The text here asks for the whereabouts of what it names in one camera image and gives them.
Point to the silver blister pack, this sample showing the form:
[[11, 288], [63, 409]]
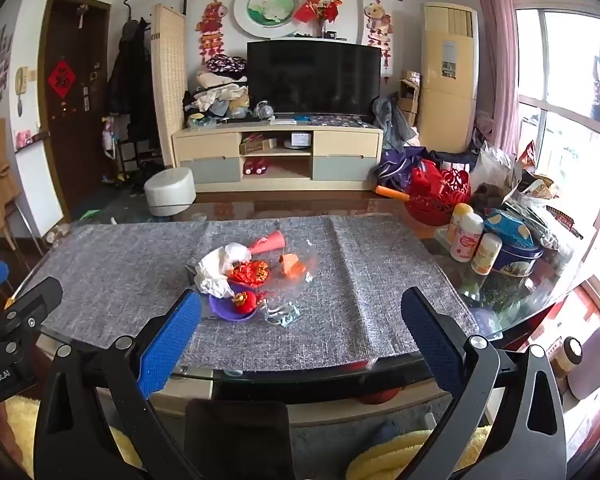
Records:
[[280, 316]]

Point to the red openwork basket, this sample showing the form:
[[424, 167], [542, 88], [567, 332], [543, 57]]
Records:
[[437, 195]]

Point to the window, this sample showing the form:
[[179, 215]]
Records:
[[565, 60]]

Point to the red diamond door paper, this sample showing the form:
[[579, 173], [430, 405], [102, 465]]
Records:
[[61, 76]]

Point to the pile of clothes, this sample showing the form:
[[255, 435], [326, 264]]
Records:
[[220, 92]]

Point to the brown lidded jar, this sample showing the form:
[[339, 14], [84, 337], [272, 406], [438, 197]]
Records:
[[567, 357]]

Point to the dark hanging coats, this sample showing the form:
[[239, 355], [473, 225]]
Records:
[[130, 85]]

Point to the pale yellow bottle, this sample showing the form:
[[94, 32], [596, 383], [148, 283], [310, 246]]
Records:
[[457, 220]]

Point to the white bottle red label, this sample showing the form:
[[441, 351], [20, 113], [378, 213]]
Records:
[[467, 240]]

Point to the white plastic bags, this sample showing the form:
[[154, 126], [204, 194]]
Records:
[[495, 170]]

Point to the grey table mat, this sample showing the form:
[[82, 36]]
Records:
[[380, 280]]

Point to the vase with red flags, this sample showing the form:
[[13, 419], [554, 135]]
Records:
[[321, 12]]

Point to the white round stool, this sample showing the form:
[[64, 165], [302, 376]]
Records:
[[169, 192]]

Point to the cream television cabinet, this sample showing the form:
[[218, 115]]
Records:
[[205, 147]]

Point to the grey garment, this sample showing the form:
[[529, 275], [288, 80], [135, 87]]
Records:
[[392, 120]]

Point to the pale purple jug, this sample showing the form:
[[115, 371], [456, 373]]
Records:
[[597, 360]]

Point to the beige wall phone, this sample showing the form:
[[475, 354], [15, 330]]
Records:
[[20, 80]]

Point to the purple bags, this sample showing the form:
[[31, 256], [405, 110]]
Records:
[[397, 170]]

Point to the child's scooter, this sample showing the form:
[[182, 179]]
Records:
[[112, 145]]

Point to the orange carton piece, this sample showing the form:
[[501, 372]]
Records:
[[292, 265]]

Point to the red crumpled wrapper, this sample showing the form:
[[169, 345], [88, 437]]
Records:
[[247, 274]]

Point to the white crumpled wrapper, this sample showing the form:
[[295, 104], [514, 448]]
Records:
[[219, 270]]

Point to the snow globe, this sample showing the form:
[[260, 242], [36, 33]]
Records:
[[264, 111]]

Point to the purple plastic bowl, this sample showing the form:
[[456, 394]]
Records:
[[225, 307]]

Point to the red bottles in cabinet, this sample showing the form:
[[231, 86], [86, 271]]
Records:
[[255, 166]]

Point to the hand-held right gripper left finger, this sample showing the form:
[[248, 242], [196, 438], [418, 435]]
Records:
[[172, 340]]

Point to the blue round tin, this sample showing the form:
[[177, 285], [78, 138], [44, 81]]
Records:
[[517, 250]]

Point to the red hanging wall ornament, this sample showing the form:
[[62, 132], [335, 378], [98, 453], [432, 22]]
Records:
[[377, 25], [211, 27]]

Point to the cream standing air conditioner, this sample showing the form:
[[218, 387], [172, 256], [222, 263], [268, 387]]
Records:
[[447, 105]]

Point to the small red gold pouch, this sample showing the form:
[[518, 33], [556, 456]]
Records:
[[244, 302]]

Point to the cardboard boxes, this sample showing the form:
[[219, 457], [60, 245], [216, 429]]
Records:
[[409, 95]]

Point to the round wall picture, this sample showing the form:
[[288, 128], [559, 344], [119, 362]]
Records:
[[266, 10]]

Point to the rattan folding screen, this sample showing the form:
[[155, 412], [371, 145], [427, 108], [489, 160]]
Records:
[[167, 85]]

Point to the white bottle yellow label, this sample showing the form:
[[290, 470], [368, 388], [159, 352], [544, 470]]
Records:
[[486, 255]]

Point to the clear plastic film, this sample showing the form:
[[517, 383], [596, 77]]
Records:
[[310, 265]]

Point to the brown door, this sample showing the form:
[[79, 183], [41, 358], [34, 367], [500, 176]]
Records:
[[67, 135]]

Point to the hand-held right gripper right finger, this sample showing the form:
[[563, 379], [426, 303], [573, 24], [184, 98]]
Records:
[[430, 335]]

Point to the pink curtain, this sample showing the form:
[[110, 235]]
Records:
[[495, 60]]

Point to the black television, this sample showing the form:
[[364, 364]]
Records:
[[312, 77]]

